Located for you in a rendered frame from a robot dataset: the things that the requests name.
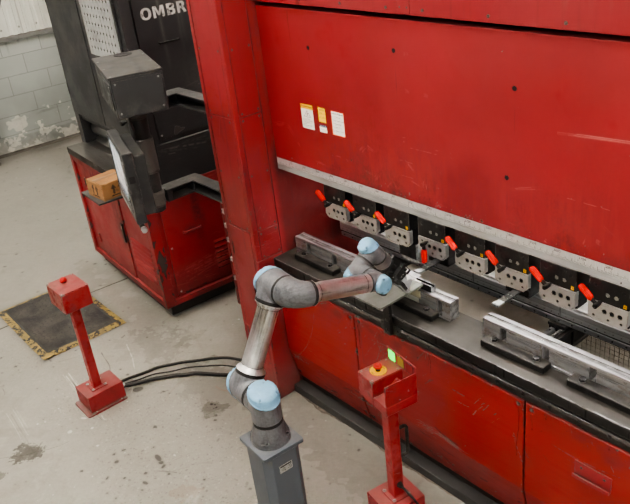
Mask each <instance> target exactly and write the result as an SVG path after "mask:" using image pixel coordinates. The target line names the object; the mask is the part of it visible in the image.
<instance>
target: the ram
mask: <svg viewBox="0 0 630 504"><path fill-rule="evenodd" d="M255 7H256V14H257V21H258V28H259V35H260V42H261V49H262V56H263V63H264V70H265V77H266V85H267V92H268V99H269V106H270V113H271V120H272V127H273V134H274V141H275V148H276V155H277V157H278V158H281V159H284V160H287V161H290V162H293V163H297V164H300V165H303V166H306V167H309V168H312V169H315V170H318V171H321V172H324V173H327V174H330V175H333V176H336V177H339V178H342V179H345V180H348V181H352V182H355V183H358V184H361V185H364V186H367V187H370V188H373V189H376V190H379V191H382V192H385V193H388V194H391V195H394V196H397V197H400V198H403V199H407V200H410V201H413V202H416V203H419V204H422V205H425V206H428V207H431V208H434V209H437V210H440V211H443V212H446V213H449V214H452V215H455V216H459V217H462V218H465V219H468V220H471V221H474V222H477V223H480V224H483V225H486V226H489V227H492V228H495V229H498V230H501V231H504V232H507V233H510V234H514V235H517V236H520V237H523V238H526V239H529V240H532V241H535V242H538V243H541V244H544V245H547V246H550V247H553V248H556V249H559V250H562V251H565V252H569V253H572V254H575V255H578V256H581V257H584V258H587V259H590V260H593V261H596V262H599V263H602V264H605V265H608V266H611V267H614V268H617V269H620V270H624V271H627V272H630V36H620V35H609V34H598V33H588V32H577V31H567V30H556V29H546V28H535V27H525V26H514V25H504V24H493V23H482V22H472V21H461V20H451V19H440V18H430V17H419V16H409V15H398V14H387V13H377V12H366V11H356V10H345V9H335V8H324V7H314V6H303V5H292V4H282V3H271V2H265V3H261V4H257V5H255ZM300 103H302V104H307V105H311V106H312V110H313V118H314V127H315V130H312V129H309V128H305V127H303V122H302V114H301V106H300ZM318 107H320V108H324V109H325V116H326V123H323V122H319V116H318ZM330 110H332V111H336V112H340V113H343V115H344V125H345V135H346V138H343V137H340V136H336V135H333V131H332V121H331V111H330ZM319 124H320V125H324V126H327V133H324V132H320V125H319ZM278 168H279V169H282V170H285V171H287V172H290V173H293V174H296V175H299V176H302V177H305V178H308V179H311V180H314V181H317V182H319V183H322V184H325V185H328V186H331V187H334V188H337V189H340V190H343V191H346V192H349V193H352V194H354V195H357V196H360V197H363V198H366V199H369V200H372V201H375V202H378V203H381V204H384V205H386V206H389V207H392V208H395V209H398V210H401V211H404V212H407V213H410V214H413V215H416V216H418V217H421V218H424V219H427V220H430V221H433V222H436V223H439V224H442V225H445V226H448V227H451V228H453V229H456V230H459V231H462V232H465V233H468V234H471V235H474V236H477V237H480V238H483V239H485V240H488V241H491V242H494V243H497V244H500V245H503V246H506V247H509V248H512V249H515V250H517V251H520V252H523V253H526V254H529V255H532V256H535V257H538V258H541V259H544V260H547V261H550V262H552V263H555V264H558V265H561V266H564V267H567V268H570V269H573V270H576V271H579V272H582V273H584V274H587V275H590V276H593V277H596V278H599V279H602V280H605V281H608V282H611V283H614V284H616V285H619V286H622V287H625V288H628V289H630V281H627V280H624V279H621V278H618V277H615V276H613V275H610V274H607V273H604V272H601V271H598V270H595V269H592V268H589V267H586V266H583V265H580V264H577V263H574V262H571V261H568V260H565V259H562V258H559V257H556V256H553V255H550V254H547V253H544V252H541V251H538V250H535V249H532V248H529V247H526V246H523V245H520V244H517V243H514V242H511V241H508V240H505V239H502V238H499V237H496V236H493V235H490V234H487V233H484V232H481V231H479V230H476V229H473V228H470V227H467V226H464V225H461V224H458V223H455V222H452V221H449V220H446V219H443V218H440V217H437V216H434V215H431V214H428V213H425V212H422V211H419V210H416V209H413V208H410V207H407V206H404V205H401V204H398V203H395V202H392V201H389V200H386V199H383V198H380V197H377V196H374V195H371V194H368V193H365V192H362V191H359V190H356V189H353V188H350V187H347V186H345V185H342V184H339V183H336V182H333V181H330V180H327V179H324V178H321V177H318V176H315V175H312V174H309V173H306V172H303V171H300V170H297V169H294V168H291V167H288V166H285V165H282V164H279V163H278Z"/></svg>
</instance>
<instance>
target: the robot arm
mask: <svg viewBox="0 0 630 504"><path fill-rule="evenodd" d="M357 248H358V250H359V253H358V255H357V256H356V258H355V259H354V260H353V261H352V263H351V264H350V265H349V267H347V269H346V271H345V273H344V274H343V278H337V279H331V280H325V281H319V282H314V281H313V280H308V281H303V280H299V279H296V278H294V277H293V276H291V275H289V274H288V273H286V272H285V271H283V270H282V269H281V268H278V267H276V266H271V265H270V266H265V267H263V268H262V269H260V270H259V271H258V272H257V273H256V275H255V277H254V280H253V285H254V288H255V290H256V291H257V292H256V295H255V301H256V303H257V307H256V311H255V314H254V318H253V322H252V325H251V329H250V332H249V336H248V340H247V343H246V347H245V351H244V354H243V358H242V361H241V362H240V363H238V364H237V365H236V367H235V368H233V369H232V371H230V372H229V374H228V376H227V380H226V386H227V389H228V391H229V392H230V394H231V395H232V396H233V397H234V398H235V399H237V400H238V401H239V402H240V403H241V404H242V405H243V406H244V407H246V408H247V409H248V410H249V411H250V413H251V417H252V422H253V426H252V431H251V442H252V445H253V446H254V447H255V448H256V449H258V450H261V451H274V450H278V449H280V448H282V447H284V446H285V445H286V444H287V443H288V442H289V440H290V437H291V434H290V429H289V427H288V425H287V423H286V422H285V420H284V418H283V413H282V407H281V401H280V393H279V391H278V388H277V386H276V385H275V384H274V383H273V382H271V381H269V380H267V381H265V380H264V377H265V374H266V371H265V370H264V368H263V366H264V362H265V359H266V355H267V352H268V348H269V345H270V341H271V337H272V334H273V330H274V327H275V323H276V320H277V316H278V312H279V310H280V309H282V308H284V307H285V308H305V307H311V306H316V305H317V304H318V302H322V301H328V300H333V299H338V298H344V297H349V296H354V295H359V294H365V293H370V292H376V293H377V294H379V295H381V296H386V295H387V293H388V292H389V291H390V289H391V287H392V283H393V284H394V285H395V286H397V287H398V288H399V289H400V290H402V291H403V292H405V293H409V292H410V291H409V288H410V286H411V283H412V281H413V280H412V279H411V278H410V279H408V280H407V277H406V275H408V274H409V272H410V271H411V270H410V269H409V268H408V267H407V266H406V265H405V264H403V263H402V262H401V261H400V260H399V259H398V258H397V257H396V256H395V255H392V254H390V253H389V254H388V253H387V252H386V251H384V249H383V248H382V247H381V246H380V245H379V244H378V243H377V242H376V241H375V240H373V239H372V238H371V237H365V238H363V239H362V240H361V241H360V242H359V243H358V246H357ZM373 265H374V266H375V267H376V268H377V269H378V270H379V271H380V272H379V271H377V270H375V269H373V268H372V266H373ZM401 265H403V266H401ZM405 267H407V268H408V269H409V270H408V271H407V269H406V268H405ZM406 271H407V272H406Z"/></svg>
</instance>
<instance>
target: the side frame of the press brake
mask: <svg viewBox="0 0 630 504"><path fill-rule="evenodd" d="M261 3H265V2H261V1H252V0H186V4H187V10H188V15H189V21H190V26H191V32H192V37H193V43H194V49H195V54H196V60H197V65H198V71H199V76H200V82H201V87H202V93H203V98H204V104H205V109H206V115H207V120H208V126H209V132H210V137H211V143H212V148H213V154H214V159H215V165H216V170H217V176H218V181H219V187H220V192H221V198H222V203H223V209H224V215H225V220H226V226H227V231H228V237H229V242H230V248H231V253H232V259H233V264H234V270H235V275H236V281H237V286H238V292H239V298H240V303H241V309H242V314H243V320H244V325H245V331H246V336H247V340H248V336H249V332H250V329H251V325H252V322H253V318H254V314H255V311H256V307H257V303H256V301H255V295H256V292H257V291H256V290H255V288H254V285H253V280H254V277H255V275H256V273H257V272H258V271H259V270H260V269H262V268H263V267H265V266H270V265H271V266H275V264H274V258H275V257H277V256H279V255H281V254H283V253H285V252H287V251H289V250H291V249H293V248H295V247H296V240H295V236H296V235H299V234H301V233H303V232H305V233H307V234H309V235H312V236H314V237H316V238H319V239H321V240H323V241H326V242H328V243H331V244H333V245H335V246H338V247H340V248H342V249H345V250H347V251H349V252H352V253H354V254H357V255H358V253H359V250H358V248H357V246H358V243H359V242H358V241H356V240H353V239H351V238H348V237H346V236H343V235H342V232H341V229H340V221H338V220H336V219H333V218H330V217H329V216H328V215H327V213H326V208H325V207H324V202H322V201H321V200H320V199H319V197H318V196H317V195H316V193H315V191H316V190H320V191H321V193H322V194H323V195H324V197H325V194H324V185H323V184H322V183H319V182H317V181H314V180H311V179H308V178H305V177H302V176H299V175H296V174H293V173H290V172H287V171H285V170H282V169H279V168H278V163H277V155H276V148H275V141H274V134H273V127H272V120H271V113H270V106H269V99H268V92H267V85H266V77H265V70H264V63H263V56H262V49H261V42H260V35H259V28H258V21H257V14H256V7H255V5H257V4H261ZM263 368H264V370H265V371H266V374H265V377H264V380H265V381H267V380H269V381H271V382H273V383H274V384H275V385H276V386H277V388H278V391H279V393H280V399H281V398H283V397H285V396H286V395H288V394H290V393H291V392H293V391H295V384H296V383H297V382H299V381H301V380H302V379H303V378H302V375H301V374H300V373H299V370H298V368H297V366H296V363H295V361H294V359H293V356H292V354H291V352H290V349H289V346H288V339H287V333H286V326H285V320H284V313H283V308H282V309H280V310H279V312H278V316H277V320H276V323H275V327H274V330H273V334H272V337H271V341H270V345H269V348H268V352H267V355H266V359H265V362H264V366H263Z"/></svg>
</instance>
